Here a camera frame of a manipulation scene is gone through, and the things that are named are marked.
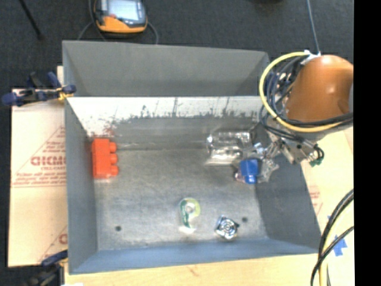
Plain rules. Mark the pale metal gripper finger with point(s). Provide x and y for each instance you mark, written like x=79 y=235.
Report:
x=272 y=161
x=263 y=147

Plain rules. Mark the clear bottle with blue cap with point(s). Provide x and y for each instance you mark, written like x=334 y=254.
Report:
x=248 y=168

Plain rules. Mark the clear glass container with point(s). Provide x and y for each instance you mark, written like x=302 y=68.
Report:
x=226 y=147

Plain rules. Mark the grey metal bin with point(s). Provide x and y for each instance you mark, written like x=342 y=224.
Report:
x=166 y=189

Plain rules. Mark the orange toy building block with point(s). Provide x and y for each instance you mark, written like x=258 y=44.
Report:
x=102 y=159

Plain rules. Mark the brown cardboard board, red print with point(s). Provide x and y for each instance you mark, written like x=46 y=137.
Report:
x=35 y=189

